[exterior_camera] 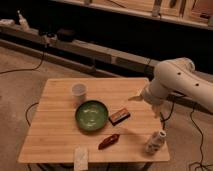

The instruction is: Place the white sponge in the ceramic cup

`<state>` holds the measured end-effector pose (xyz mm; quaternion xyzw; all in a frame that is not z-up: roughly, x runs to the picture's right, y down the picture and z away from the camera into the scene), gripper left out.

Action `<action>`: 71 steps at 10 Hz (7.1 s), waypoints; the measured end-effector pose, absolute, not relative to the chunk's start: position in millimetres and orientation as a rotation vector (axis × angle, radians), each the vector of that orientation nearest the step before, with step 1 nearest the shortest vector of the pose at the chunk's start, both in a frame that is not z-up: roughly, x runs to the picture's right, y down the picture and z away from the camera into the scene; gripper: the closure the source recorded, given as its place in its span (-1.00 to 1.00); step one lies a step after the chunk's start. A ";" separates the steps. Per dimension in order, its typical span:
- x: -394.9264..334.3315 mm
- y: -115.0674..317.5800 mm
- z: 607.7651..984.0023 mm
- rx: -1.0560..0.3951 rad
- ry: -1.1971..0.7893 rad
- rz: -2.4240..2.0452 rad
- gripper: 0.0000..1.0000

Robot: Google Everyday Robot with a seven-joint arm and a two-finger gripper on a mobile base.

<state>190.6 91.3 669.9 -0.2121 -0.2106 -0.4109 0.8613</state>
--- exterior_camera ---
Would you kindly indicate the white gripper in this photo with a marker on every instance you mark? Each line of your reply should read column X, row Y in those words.
column 155, row 102

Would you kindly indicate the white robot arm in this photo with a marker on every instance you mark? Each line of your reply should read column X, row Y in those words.
column 176, row 75

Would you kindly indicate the white ceramic cup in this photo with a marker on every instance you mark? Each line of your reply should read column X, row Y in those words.
column 79, row 93

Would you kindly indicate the white plastic bottle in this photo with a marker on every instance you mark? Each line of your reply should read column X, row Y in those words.
column 155, row 142

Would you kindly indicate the wooden table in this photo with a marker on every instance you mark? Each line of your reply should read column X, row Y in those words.
column 54, row 135

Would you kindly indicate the red-brown oblong object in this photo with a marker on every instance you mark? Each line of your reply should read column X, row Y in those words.
column 108, row 141

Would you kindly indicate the green bowl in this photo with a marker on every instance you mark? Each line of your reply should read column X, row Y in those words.
column 91, row 115

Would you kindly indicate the black device on ledge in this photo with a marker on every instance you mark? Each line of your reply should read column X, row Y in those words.
column 66, row 35

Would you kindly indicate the white spray bottle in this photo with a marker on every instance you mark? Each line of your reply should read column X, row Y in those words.
column 23, row 22

